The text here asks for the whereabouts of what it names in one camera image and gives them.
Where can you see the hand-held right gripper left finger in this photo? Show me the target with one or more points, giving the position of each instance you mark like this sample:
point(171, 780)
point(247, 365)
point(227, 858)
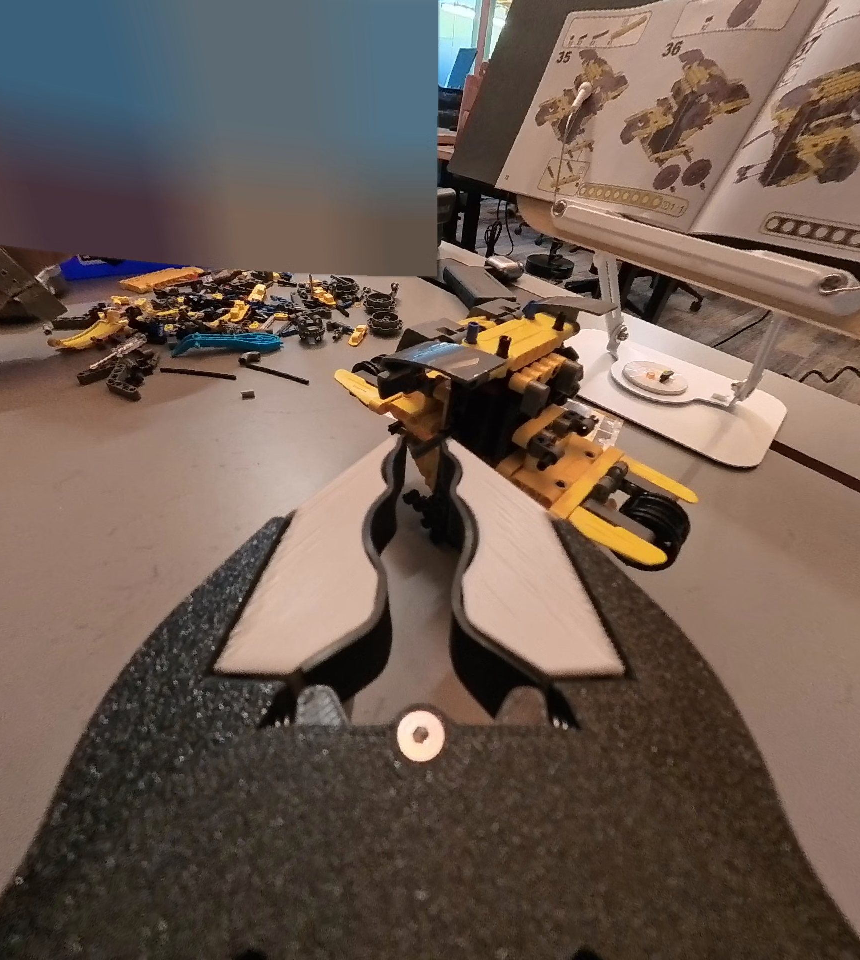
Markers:
point(310, 600)

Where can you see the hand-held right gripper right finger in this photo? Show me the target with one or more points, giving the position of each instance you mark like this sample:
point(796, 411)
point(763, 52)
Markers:
point(535, 600)

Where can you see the yellow grey brick toy vehicle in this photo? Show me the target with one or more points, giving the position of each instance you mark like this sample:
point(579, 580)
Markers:
point(520, 337)

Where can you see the pile of toy brick pieces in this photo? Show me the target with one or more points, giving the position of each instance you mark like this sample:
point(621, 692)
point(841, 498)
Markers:
point(212, 307)

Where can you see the yellow grey sticker sheet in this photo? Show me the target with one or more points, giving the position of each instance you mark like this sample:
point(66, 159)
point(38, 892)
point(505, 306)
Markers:
point(602, 424)

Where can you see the white book stand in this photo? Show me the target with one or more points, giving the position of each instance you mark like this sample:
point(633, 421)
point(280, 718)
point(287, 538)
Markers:
point(700, 427)

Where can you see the teal brick separator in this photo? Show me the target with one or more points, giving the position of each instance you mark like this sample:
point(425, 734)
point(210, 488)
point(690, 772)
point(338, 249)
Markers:
point(220, 345)

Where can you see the silver oval case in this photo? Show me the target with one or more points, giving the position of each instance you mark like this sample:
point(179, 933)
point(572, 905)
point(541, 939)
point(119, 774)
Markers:
point(505, 268)

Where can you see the blue plastic bin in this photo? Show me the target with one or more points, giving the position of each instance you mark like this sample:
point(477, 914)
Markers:
point(122, 266)

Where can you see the toy instruction booklet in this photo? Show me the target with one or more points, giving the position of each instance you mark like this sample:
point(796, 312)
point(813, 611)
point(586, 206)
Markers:
point(700, 112)

